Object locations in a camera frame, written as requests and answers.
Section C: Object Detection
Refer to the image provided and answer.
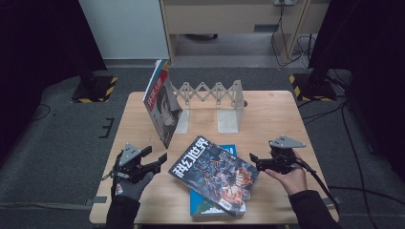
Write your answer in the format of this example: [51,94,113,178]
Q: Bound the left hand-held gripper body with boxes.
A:
[113,142,151,183]

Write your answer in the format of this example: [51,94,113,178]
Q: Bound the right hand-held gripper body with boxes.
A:
[268,135,307,176]

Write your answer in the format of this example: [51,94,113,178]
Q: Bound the portrait magazine with red label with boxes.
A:
[142,59,183,150]

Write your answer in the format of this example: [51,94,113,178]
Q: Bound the dark illustrated magazine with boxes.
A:
[168,135,260,218]

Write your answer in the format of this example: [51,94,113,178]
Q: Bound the grey expandable book rack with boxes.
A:
[170,79,248,135]

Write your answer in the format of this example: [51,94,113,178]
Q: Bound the blue book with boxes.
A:
[189,144,246,219]

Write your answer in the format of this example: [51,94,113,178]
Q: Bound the person's right hand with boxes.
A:
[264,150,309,197]

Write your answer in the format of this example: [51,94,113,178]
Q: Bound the person's left hand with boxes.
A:
[111,171,155,202]

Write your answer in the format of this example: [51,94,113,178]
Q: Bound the grey flat strip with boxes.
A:
[321,197,342,206]
[85,196,108,207]

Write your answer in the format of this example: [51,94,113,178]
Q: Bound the black stand base hazard stripes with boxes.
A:
[288,71,338,103]
[70,71,118,104]

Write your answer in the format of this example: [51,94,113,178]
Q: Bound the white cabinet panel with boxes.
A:
[78,0,170,60]

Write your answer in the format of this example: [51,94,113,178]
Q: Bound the black curtain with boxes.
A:
[307,0,405,175]
[0,0,108,160]

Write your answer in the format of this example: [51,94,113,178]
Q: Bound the beige wooden desk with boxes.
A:
[159,0,330,66]

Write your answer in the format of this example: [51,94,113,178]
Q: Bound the right hand-held gripper cable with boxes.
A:
[295,157,340,215]

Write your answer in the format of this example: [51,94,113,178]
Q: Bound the black floor cable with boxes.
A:
[32,103,52,122]
[341,101,372,229]
[328,185,405,206]
[299,99,347,126]

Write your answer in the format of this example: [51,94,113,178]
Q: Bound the white cable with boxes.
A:
[297,34,316,70]

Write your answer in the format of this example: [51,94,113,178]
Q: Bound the black hanging cable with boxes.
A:
[270,3,311,68]

